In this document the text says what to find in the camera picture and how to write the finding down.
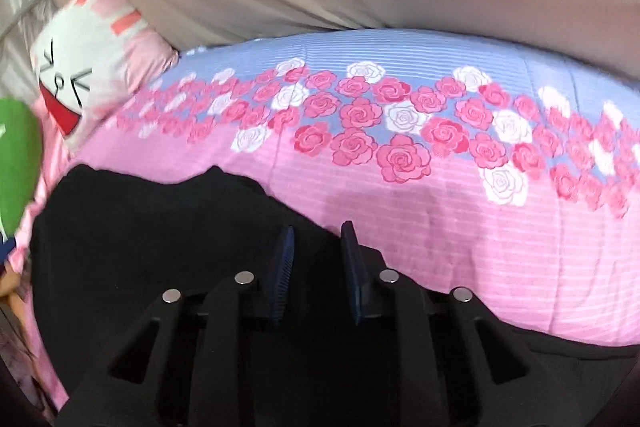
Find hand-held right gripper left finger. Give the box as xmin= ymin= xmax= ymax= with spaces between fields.
xmin=55 ymin=226 xmax=296 ymax=427

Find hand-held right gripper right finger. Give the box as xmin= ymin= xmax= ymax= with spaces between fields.
xmin=340 ymin=221 xmax=592 ymax=427

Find black pants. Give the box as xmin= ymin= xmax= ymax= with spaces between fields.
xmin=29 ymin=164 xmax=632 ymax=427

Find pink floral blanket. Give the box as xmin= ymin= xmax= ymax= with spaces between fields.
xmin=14 ymin=29 xmax=640 ymax=413

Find rabbit print pillow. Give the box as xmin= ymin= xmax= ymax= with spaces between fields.
xmin=27 ymin=0 xmax=182 ymax=154

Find white curtain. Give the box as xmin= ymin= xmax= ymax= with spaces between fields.
xmin=0 ymin=0 xmax=57 ymax=100

